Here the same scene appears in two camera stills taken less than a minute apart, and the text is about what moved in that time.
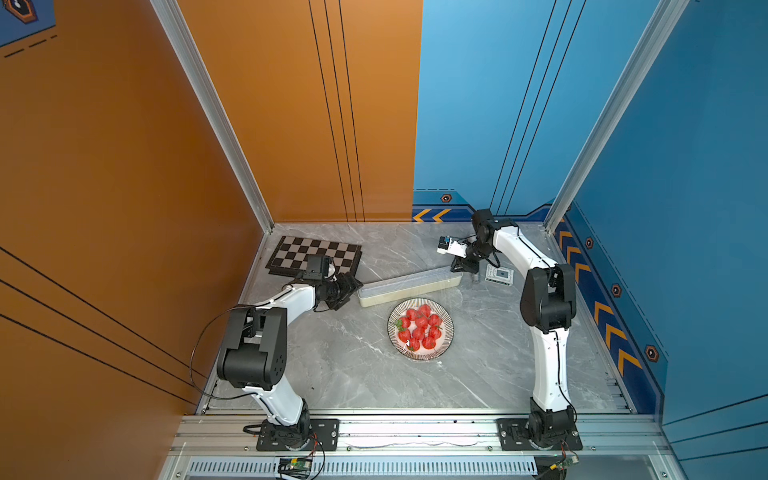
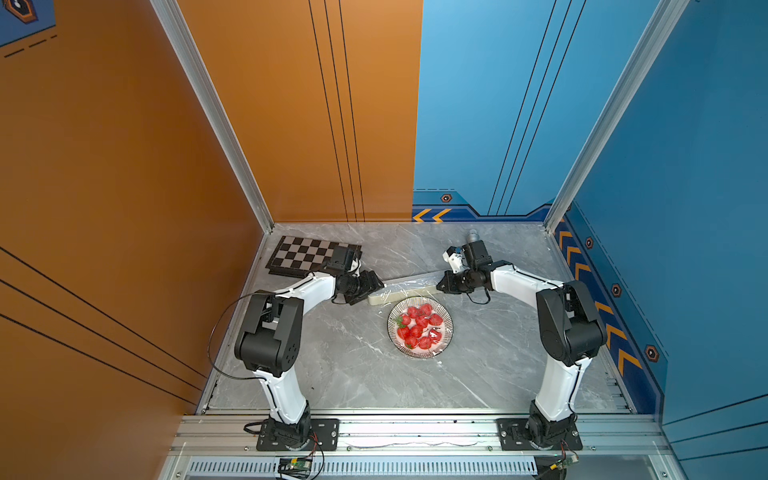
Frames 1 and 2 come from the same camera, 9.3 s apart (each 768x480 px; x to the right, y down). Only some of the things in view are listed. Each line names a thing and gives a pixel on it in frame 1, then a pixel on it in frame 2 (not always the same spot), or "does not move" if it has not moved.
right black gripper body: x=476 y=252 -> x=467 y=280
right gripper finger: x=461 y=265 -> x=450 y=282
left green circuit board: x=291 y=467 does not move
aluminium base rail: x=422 y=445 does not move
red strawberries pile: x=419 y=328 does not move
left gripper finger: x=347 y=286 -> x=373 y=283
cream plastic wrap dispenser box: x=408 y=286 does not move
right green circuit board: x=562 y=465 does not move
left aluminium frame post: x=172 y=15 does not move
